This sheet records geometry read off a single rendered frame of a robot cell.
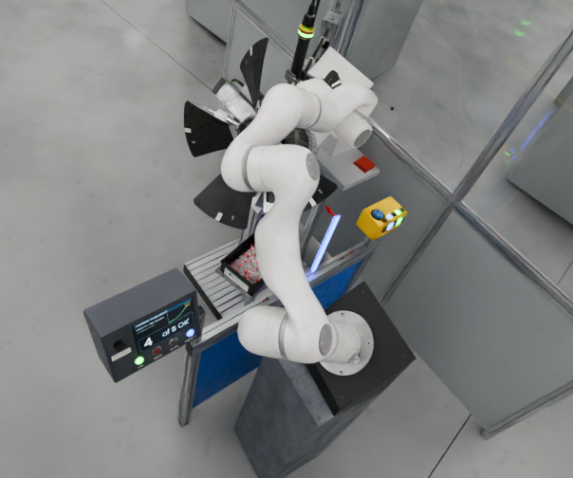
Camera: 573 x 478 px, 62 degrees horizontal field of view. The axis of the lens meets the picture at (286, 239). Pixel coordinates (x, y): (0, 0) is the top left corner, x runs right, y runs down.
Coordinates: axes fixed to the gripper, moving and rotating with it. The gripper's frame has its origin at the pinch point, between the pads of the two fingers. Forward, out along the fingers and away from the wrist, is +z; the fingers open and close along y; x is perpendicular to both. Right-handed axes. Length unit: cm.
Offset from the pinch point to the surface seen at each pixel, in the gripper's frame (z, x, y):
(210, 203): 4, -53, -23
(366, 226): -36, -48, 21
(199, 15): 255, -140, 133
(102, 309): -31, -27, -79
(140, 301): -34, -26, -71
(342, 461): -94, -150, -1
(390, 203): -34, -43, 34
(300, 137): 3.6, -33.9, 15.2
